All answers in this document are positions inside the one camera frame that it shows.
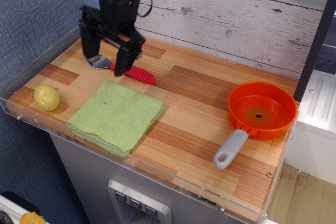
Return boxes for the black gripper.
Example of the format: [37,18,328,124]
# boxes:
[80,0,145,77]

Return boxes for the green cloth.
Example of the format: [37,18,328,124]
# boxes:
[67,81,165,158]

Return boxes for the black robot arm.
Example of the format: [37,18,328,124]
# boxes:
[79,0,145,77]

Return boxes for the yellow toy potato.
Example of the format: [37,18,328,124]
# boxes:
[34,84,60,112]

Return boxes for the clear acrylic table guard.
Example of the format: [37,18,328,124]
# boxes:
[0,9,299,224]

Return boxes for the grey toy fridge cabinet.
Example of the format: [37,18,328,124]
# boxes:
[49,132,245,224]

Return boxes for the silver dispenser button panel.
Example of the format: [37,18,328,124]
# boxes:
[108,179,173,223]

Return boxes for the yellow object bottom corner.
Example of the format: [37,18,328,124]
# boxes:
[19,212,47,224]

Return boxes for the white toy sink unit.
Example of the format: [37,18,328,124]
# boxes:
[285,70,335,184]

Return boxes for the red handled metal spoon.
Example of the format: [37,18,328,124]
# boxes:
[86,54,157,84]

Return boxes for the orange pot grey handle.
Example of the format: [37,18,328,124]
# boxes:
[213,81,298,169]

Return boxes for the dark right frame post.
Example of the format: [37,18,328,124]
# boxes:
[293,0,335,102]

